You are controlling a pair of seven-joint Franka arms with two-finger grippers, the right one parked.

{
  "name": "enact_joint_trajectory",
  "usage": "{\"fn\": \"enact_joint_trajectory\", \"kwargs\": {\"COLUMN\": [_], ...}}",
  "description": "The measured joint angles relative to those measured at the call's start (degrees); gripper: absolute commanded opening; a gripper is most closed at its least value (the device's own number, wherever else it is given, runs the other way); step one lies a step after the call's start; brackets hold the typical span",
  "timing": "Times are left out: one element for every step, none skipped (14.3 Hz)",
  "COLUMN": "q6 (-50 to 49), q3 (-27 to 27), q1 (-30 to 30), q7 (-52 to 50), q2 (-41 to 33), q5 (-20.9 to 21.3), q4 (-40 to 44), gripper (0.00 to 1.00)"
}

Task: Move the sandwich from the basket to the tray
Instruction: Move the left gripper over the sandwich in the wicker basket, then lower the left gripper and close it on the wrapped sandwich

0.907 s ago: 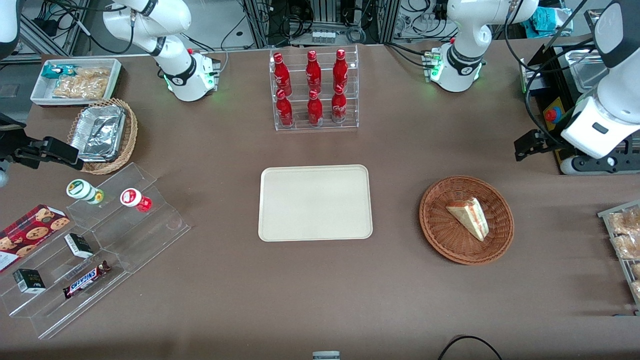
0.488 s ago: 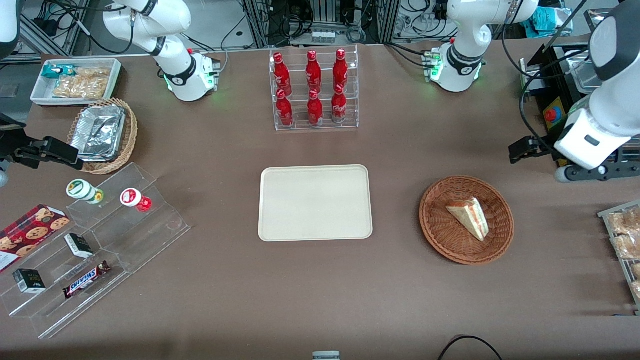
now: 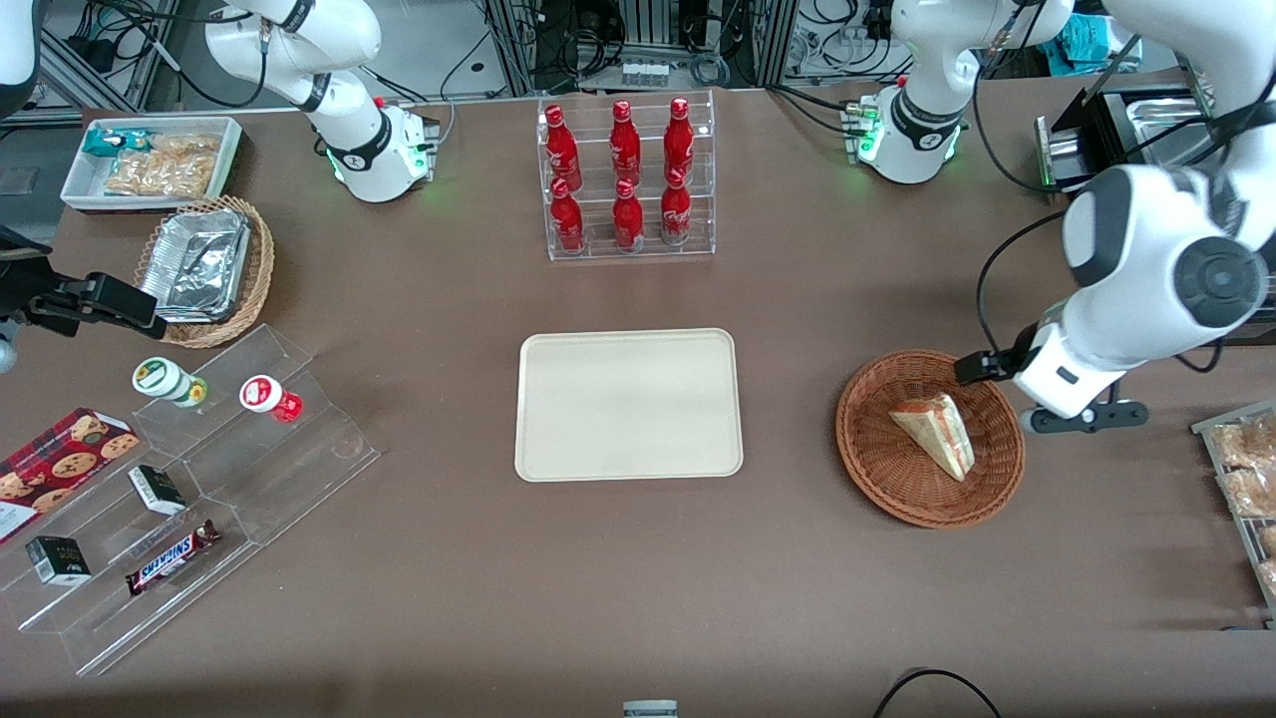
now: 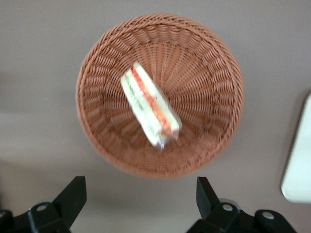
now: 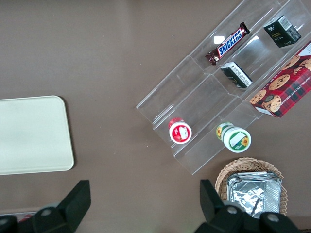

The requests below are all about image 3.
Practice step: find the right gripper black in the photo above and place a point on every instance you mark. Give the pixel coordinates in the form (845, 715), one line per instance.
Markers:
(40, 305)

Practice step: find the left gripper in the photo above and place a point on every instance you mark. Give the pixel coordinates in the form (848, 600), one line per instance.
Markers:
(982, 366)

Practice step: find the triangle sandwich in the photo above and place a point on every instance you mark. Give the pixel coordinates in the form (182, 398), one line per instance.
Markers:
(937, 434)

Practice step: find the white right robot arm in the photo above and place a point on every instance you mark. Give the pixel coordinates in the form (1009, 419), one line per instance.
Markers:
(349, 130)

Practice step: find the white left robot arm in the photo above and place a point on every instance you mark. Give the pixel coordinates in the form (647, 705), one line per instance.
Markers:
(1146, 249)

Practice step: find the brown wicker round basket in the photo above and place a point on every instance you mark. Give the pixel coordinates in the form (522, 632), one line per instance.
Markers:
(897, 479)

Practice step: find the light wicker basket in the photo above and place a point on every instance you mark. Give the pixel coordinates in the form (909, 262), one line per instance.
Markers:
(261, 259)

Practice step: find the beige plastic tray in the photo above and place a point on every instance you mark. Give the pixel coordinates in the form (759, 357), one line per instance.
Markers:
(628, 404)

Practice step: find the green white drink cup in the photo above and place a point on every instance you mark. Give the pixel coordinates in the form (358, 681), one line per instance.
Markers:
(164, 379)

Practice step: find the silver foil containers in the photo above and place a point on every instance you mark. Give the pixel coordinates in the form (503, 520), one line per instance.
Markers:
(199, 264)

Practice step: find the white rectangular bin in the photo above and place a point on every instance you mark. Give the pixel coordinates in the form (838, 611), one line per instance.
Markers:
(80, 189)

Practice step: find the red cookie box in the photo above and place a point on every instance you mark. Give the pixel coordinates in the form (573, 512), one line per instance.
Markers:
(60, 464)

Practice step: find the clear bag of crackers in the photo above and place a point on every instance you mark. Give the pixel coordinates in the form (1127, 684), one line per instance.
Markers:
(169, 168)

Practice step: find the teal snack packet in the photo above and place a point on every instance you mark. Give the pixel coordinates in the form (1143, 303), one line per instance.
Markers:
(110, 142)

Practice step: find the small black box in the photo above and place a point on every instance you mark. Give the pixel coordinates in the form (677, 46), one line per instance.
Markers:
(158, 489)
(58, 560)

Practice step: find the red white drink cup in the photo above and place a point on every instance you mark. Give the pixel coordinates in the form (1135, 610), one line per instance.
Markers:
(267, 396)

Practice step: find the clear acrylic stepped display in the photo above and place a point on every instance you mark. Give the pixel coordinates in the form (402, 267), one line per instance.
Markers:
(279, 479)

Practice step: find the black food warmer case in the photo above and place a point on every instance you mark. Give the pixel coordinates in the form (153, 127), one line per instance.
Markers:
(1097, 140)

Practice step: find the Snickers chocolate bar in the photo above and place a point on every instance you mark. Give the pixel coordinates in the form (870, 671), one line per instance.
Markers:
(169, 558)

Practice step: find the wrapped bread bun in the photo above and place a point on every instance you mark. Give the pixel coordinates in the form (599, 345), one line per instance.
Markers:
(1269, 575)
(1254, 494)
(1251, 444)
(1268, 538)

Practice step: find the steel warmer pan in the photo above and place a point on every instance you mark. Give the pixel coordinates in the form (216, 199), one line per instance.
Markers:
(1161, 120)

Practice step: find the teal plastic bag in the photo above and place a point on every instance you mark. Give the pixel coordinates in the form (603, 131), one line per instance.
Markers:
(1097, 40)

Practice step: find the red cola bottle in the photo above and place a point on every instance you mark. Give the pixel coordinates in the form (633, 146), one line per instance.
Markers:
(561, 145)
(676, 211)
(628, 217)
(625, 140)
(679, 140)
(568, 219)

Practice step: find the white power strip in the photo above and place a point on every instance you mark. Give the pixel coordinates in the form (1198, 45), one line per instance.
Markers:
(643, 73)

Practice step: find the clear acrylic bottle rack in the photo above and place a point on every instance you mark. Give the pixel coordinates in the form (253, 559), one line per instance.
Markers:
(598, 100)

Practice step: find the small grey device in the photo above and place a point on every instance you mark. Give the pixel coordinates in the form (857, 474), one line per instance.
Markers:
(650, 710)

